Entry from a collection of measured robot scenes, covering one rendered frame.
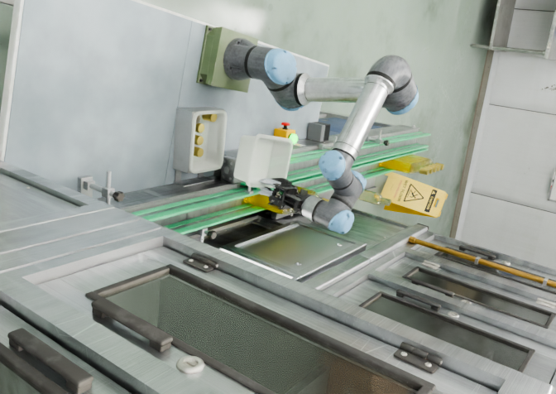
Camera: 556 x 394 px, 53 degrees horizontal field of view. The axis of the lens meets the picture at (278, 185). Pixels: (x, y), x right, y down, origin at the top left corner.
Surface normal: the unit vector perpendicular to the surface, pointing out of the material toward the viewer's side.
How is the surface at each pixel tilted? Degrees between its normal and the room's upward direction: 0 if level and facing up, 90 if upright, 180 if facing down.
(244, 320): 90
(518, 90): 90
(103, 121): 0
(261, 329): 90
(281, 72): 8
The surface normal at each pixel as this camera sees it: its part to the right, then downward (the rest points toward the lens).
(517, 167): -0.59, 0.15
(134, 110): 0.80, 0.24
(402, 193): -0.23, -0.32
